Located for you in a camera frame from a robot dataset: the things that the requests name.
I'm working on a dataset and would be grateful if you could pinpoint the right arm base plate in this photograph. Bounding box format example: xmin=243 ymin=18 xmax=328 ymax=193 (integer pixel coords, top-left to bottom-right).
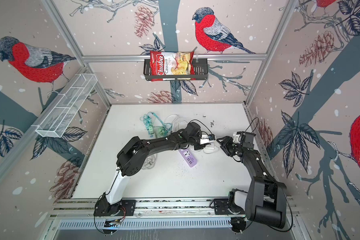
xmin=212 ymin=197 xmax=256 ymax=216

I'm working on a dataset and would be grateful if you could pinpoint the white wire wall basket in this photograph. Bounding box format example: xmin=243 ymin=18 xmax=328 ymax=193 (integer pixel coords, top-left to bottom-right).
xmin=36 ymin=74 xmax=98 ymax=138

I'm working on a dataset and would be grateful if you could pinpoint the black wall basket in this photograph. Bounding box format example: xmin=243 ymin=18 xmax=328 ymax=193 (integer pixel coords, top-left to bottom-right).
xmin=143 ymin=59 xmax=209 ymax=82

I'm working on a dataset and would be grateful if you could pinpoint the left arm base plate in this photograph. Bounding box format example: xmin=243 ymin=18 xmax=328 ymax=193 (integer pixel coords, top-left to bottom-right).
xmin=94 ymin=198 xmax=137 ymax=217

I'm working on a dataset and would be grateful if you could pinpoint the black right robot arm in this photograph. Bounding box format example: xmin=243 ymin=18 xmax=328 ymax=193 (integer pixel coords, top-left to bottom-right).
xmin=217 ymin=132 xmax=287 ymax=229

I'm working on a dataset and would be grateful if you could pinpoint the teal multi-head charging cable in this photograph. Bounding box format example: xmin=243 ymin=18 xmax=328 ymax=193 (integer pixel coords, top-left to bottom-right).
xmin=139 ymin=111 xmax=173 ymax=136

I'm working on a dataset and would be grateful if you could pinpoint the purple power strip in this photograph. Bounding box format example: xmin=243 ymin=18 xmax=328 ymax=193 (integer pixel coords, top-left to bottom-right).
xmin=179 ymin=149 xmax=197 ymax=168

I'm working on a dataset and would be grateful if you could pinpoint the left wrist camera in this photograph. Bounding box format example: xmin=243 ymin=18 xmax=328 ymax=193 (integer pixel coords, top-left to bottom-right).
xmin=200 ymin=134 xmax=216 ymax=145

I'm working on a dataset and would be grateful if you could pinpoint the aluminium front rail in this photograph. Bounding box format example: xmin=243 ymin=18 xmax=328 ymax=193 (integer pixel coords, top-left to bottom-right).
xmin=52 ymin=196 xmax=298 ymax=220

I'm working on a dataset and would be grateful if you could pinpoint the white blue power strip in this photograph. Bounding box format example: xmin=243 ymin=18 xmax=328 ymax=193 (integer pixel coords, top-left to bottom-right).
xmin=145 ymin=118 xmax=154 ymax=135

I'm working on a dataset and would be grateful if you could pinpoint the white charger adapter with cable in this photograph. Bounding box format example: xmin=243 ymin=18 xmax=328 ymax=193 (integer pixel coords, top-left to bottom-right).
xmin=194 ymin=142 xmax=219 ymax=154

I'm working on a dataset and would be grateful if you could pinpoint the grey power strip cord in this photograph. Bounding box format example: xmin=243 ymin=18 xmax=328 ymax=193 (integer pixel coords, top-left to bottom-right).
xmin=140 ymin=154 xmax=158 ymax=171

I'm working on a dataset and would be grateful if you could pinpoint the red chips bag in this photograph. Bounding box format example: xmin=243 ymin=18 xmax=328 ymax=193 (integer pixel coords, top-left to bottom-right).
xmin=150 ymin=51 xmax=195 ymax=82

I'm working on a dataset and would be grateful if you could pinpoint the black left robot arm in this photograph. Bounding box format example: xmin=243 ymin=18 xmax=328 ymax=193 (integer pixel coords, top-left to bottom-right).
xmin=104 ymin=121 xmax=216 ymax=206

